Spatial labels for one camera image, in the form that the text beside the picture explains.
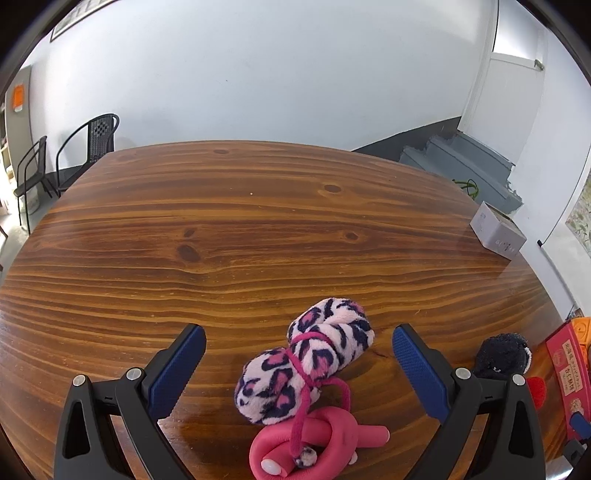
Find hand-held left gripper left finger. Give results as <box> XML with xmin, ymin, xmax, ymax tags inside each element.
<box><xmin>54</xmin><ymin>322</ymin><xmax>207</xmax><ymax>480</ymax></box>

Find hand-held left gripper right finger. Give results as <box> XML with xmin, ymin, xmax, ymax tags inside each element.
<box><xmin>392</xmin><ymin>323</ymin><xmax>546</xmax><ymax>480</ymax></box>

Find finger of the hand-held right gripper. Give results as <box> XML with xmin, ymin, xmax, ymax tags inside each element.
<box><xmin>563</xmin><ymin>412</ymin><xmax>591</xmax><ymax>462</ymax></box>

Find red soft ball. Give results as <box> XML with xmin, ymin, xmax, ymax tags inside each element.
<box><xmin>526</xmin><ymin>376</ymin><xmax>549</xmax><ymax>411</ymax></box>

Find red metal tin container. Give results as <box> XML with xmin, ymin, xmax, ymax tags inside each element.
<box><xmin>545</xmin><ymin>314</ymin><xmax>591</xmax><ymax>441</ymax></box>

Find black fuzzy sock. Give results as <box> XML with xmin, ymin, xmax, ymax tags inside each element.
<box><xmin>472</xmin><ymin>335</ymin><xmax>534</xmax><ymax>380</ymax></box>

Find pink leopard fluffy sock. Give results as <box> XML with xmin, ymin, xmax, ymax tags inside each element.
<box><xmin>235</xmin><ymin>298</ymin><xmax>376</xmax><ymax>469</ymax></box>

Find pink foam roller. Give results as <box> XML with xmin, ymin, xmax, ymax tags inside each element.
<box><xmin>249</xmin><ymin>406</ymin><xmax>391</xmax><ymax>480</ymax></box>

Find grey cardboard box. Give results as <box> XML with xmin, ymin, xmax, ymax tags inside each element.
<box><xmin>470</xmin><ymin>200</ymin><xmax>528</xmax><ymax>260</ymax></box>

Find grey stairs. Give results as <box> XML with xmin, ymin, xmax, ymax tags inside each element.
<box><xmin>399</xmin><ymin>131</ymin><xmax>525</xmax><ymax>215</ymax></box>

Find black mesh-back chair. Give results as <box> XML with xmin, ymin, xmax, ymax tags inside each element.
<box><xmin>55</xmin><ymin>113</ymin><xmax>121</xmax><ymax>199</ymax></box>

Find white shelf unit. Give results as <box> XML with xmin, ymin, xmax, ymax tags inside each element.
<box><xmin>0</xmin><ymin>106</ymin><xmax>14</xmax><ymax>213</ymax></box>

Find white door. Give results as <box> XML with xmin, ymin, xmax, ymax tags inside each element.
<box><xmin>459</xmin><ymin>51</ymin><xmax>546</xmax><ymax>185</ymax></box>

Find grey cabinet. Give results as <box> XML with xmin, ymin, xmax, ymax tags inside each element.
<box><xmin>4</xmin><ymin>65</ymin><xmax>35</xmax><ymax>153</ymax></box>

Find black wall cable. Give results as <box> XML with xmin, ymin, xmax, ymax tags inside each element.
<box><xmin>536</xmin><ymin>166</ymin><xmax>591</xmax><ymax>246</ymax></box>

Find wall poster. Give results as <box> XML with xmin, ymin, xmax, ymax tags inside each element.
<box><xmin>566</xmin><ymin>173</ymin><xmax>591</xmax><ymax>257</ymax></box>

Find black metal frame chair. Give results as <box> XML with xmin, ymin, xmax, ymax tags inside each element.
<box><xmin>13</xmin><ymin>135</ymin><xmax>61</xmax><ymax>232</ymax></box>

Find framed wall picture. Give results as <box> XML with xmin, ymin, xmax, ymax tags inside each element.
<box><xmin>50</xmin><ymin>0</ymin><xmax>116</xmax><ymax>42</ymax></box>

